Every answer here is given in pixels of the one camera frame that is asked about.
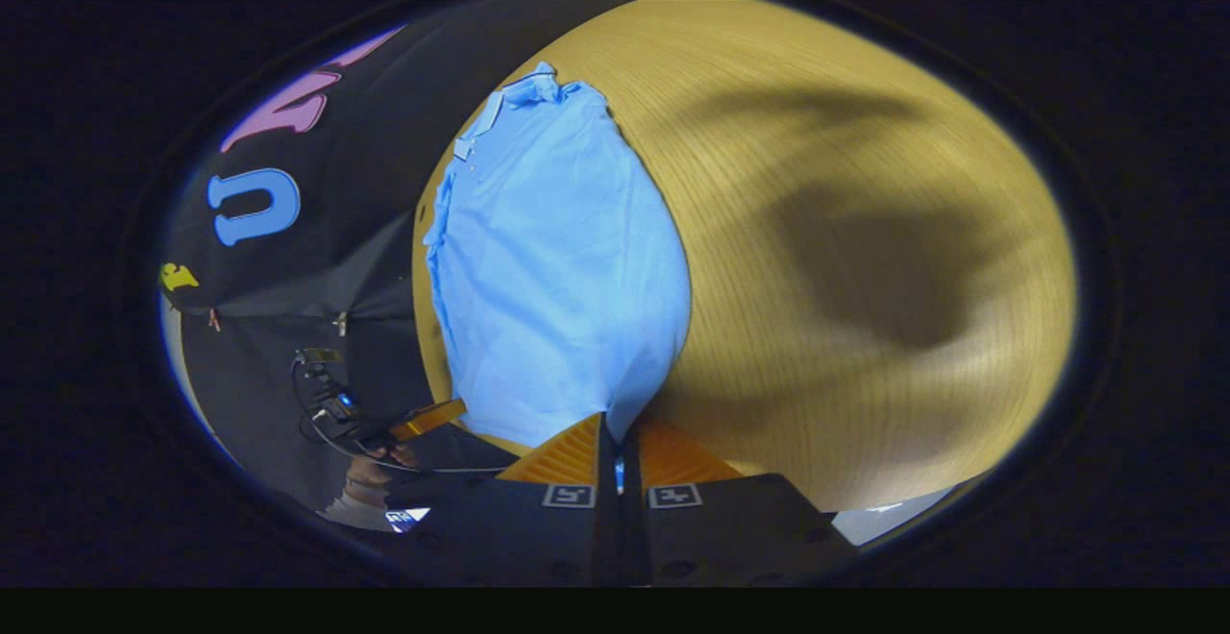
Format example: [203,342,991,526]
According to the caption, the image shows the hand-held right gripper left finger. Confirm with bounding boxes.
[384,411,621,587]

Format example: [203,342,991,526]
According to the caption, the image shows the black backdrop cloth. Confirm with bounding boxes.
[159,0,626,520]

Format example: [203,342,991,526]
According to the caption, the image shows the black cable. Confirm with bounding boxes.
[291,355,520,475]

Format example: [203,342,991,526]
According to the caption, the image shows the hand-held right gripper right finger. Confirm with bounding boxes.
[623,418,861,587]

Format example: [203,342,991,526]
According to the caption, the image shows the light blue T-shirt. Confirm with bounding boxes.
[421,61,693,496]

